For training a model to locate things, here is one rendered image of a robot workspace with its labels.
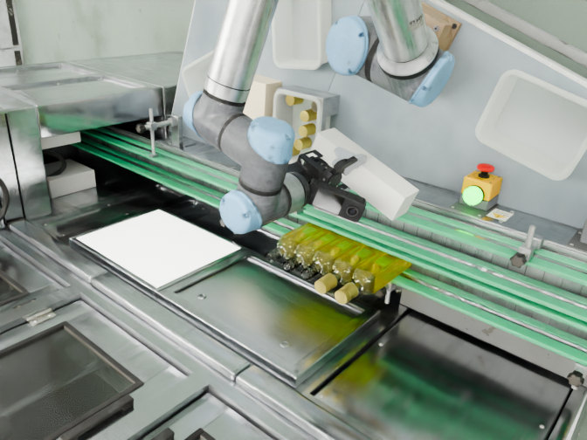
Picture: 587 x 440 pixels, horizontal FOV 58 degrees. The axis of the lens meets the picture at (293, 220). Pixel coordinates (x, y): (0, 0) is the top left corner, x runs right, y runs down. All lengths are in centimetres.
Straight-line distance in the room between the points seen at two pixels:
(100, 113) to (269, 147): 123
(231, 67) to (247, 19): 8
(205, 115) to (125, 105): 114
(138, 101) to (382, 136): 97
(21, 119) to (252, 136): 114
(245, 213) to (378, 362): 57
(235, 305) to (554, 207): 80
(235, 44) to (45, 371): 82
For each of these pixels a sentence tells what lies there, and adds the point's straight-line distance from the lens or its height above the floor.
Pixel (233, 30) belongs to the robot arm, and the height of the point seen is 140.
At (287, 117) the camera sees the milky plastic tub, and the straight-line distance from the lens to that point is 163.
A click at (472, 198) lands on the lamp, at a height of 85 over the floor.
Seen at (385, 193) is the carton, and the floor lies 111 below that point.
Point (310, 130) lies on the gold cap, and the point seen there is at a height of 80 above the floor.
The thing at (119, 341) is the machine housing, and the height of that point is 147.
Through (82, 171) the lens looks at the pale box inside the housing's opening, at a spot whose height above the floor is 104.
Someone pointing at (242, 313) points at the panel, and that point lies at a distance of 133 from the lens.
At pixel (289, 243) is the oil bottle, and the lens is 134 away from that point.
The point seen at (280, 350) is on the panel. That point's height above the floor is 127.
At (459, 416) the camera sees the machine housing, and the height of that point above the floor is 114.
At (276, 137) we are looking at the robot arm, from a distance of 82.
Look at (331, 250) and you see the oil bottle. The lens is 130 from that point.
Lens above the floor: 200
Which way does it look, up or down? 45 degrees down
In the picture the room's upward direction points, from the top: 115 degrees counter-clockwise
